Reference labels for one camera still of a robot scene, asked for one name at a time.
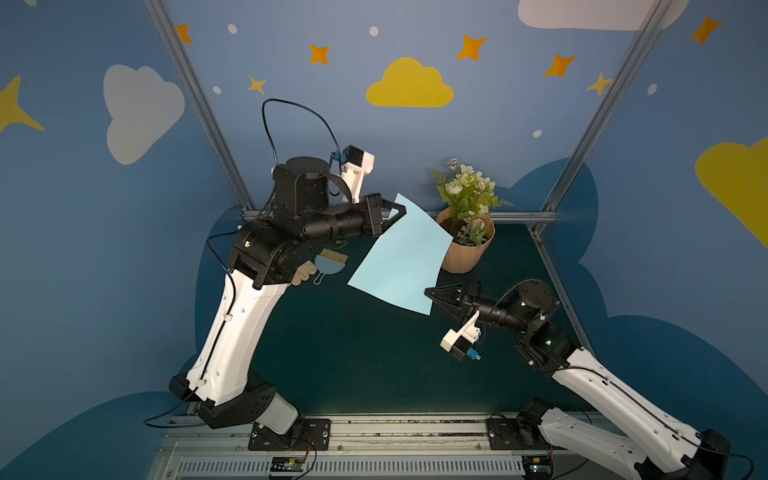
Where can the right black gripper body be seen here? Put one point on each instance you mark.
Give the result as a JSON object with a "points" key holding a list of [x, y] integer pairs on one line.
{"points": [[465, 302]]}

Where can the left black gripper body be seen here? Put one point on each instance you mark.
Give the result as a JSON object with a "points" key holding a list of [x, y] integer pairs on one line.
{"points": [[373, 215]]}

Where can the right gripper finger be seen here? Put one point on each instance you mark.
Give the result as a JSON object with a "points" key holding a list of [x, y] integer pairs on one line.
{"points": [[450, 292], [453, 308]]}

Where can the light blue square paper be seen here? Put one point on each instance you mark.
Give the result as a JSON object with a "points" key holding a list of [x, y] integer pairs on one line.
{"points": [[405, 260]]}

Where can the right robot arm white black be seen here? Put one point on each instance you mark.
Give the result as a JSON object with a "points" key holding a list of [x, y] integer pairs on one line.
{"points": [[650, 443]]}

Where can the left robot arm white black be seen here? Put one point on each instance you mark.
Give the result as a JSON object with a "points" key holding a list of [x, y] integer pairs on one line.
{"points": [[314, 202]]}

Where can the terracotta flower pot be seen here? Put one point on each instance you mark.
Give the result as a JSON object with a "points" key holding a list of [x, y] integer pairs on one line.
{"points": [[461, 259]]}

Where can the small blue hand brush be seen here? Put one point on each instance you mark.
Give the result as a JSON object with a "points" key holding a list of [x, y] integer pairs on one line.
{"points": [[328, 262]]}

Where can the artificial white flower plant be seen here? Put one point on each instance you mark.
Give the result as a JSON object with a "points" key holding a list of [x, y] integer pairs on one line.
{"points": [[467, 193]]}

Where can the beige work glove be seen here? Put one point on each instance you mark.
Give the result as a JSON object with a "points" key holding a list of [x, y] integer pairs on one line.
{"points": [[303, 273]]}

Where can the right controller board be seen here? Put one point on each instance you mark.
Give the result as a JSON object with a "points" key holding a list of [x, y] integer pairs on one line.
{"points": [[537, 468]]}

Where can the controller board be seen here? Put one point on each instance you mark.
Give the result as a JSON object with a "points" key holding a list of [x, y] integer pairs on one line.
{"points": [[537, 468], [286, 466]]}

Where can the left controller board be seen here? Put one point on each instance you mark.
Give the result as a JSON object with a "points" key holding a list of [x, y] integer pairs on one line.
{"points": [[286, 466]]}

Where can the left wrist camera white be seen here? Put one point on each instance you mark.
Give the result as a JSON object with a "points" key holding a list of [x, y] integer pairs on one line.
{"points": [[355, 165]]}

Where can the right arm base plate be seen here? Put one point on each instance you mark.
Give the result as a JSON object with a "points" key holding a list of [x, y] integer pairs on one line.
{"points": [[510, 434]]}

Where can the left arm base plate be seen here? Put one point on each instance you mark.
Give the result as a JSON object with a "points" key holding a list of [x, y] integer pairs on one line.
{"points": [[312, 433]]}

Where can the left aluminium frame post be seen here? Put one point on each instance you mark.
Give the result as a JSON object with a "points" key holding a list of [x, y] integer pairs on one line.
{"points": [[162, 20]]}

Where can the aluminium frame post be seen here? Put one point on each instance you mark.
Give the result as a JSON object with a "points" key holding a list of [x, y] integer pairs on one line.
{"points": [[642, 43], [162, 20]]}

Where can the aluminium front rail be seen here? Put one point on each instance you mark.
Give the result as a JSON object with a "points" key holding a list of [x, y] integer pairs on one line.
{"points": [[368, 446]]}

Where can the right aluminium frame post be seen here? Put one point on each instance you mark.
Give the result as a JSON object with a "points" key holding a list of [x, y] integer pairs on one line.
{"points": [[642, 43]]}

